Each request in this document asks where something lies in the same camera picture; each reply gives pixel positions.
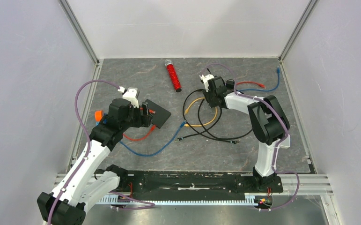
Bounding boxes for short red ethernet cable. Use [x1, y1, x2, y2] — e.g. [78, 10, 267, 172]
[123, 105, 157, 142]

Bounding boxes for black network switch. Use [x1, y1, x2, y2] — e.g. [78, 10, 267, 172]
[144, 99, 171, 129]

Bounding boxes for yellow ethernet cable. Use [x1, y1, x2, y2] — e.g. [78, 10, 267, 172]
[184, 97, 218, 128]

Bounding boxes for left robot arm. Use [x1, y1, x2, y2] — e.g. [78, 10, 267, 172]
[37, 98, 152, 225]

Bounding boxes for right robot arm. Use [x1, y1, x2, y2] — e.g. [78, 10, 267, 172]
[199, 74, 291, 191]

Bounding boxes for black power adapter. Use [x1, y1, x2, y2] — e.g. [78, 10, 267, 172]
[206, 67, 237, 90]

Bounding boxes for red glitter tube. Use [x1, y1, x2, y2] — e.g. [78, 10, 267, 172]
[164, 59, 182, 92]

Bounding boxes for blue orange toy bricks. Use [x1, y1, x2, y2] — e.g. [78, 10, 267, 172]
[94, 110, 107, 126]

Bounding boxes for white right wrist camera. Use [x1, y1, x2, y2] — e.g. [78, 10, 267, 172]
[199, 74, 214, 92]

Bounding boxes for black cable teal collar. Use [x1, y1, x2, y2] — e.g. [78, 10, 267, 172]
[182, 88, 240, 146]
[175, 97, 252, 144]

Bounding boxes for long blue ethernet cable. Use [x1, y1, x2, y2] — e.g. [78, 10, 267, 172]
[119, 121, 187, 157]

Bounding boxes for far red ethernet cable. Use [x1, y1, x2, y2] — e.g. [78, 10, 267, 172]
[235, 81, 265, 89]

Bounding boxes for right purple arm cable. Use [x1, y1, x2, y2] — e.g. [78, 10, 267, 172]
[200, 63, 300, 212]

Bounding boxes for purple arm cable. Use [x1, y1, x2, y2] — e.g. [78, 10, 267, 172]
[200, 63, 300, 212]
[47, 80, 156, 225]

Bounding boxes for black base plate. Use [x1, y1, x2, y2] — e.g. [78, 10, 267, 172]
[107, 165, 284, 201]

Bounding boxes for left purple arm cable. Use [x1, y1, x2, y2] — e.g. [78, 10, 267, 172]
[47, 80, 156, 225]

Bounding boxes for far blue ethernet cable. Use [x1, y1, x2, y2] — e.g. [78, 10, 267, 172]
[239, 67, 281, 92]

